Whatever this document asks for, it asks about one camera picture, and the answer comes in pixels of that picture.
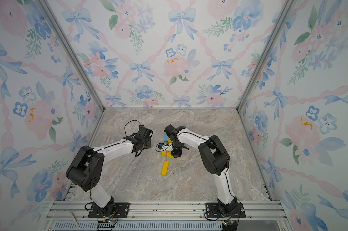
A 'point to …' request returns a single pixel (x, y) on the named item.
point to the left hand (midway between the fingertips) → (147, 141)
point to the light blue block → (166, 137)
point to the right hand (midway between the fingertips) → (178, 151)
